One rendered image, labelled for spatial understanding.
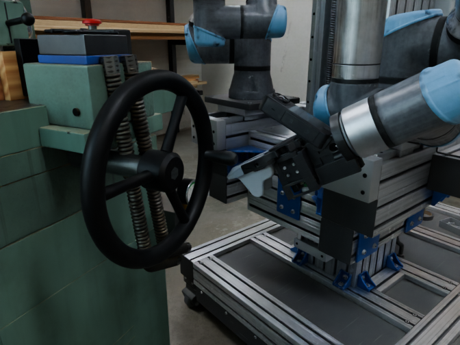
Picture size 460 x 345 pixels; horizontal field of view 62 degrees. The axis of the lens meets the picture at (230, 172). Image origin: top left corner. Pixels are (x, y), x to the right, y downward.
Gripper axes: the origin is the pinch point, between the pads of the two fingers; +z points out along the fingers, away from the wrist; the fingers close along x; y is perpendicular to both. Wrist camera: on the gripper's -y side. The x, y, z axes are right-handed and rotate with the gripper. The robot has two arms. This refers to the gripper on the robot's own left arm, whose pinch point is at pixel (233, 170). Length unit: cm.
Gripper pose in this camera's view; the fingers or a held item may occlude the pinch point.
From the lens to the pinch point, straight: 63.8
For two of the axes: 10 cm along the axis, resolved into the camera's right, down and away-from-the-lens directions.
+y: 4.5, 8.9, 0.7
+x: 4.5, -3.0, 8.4
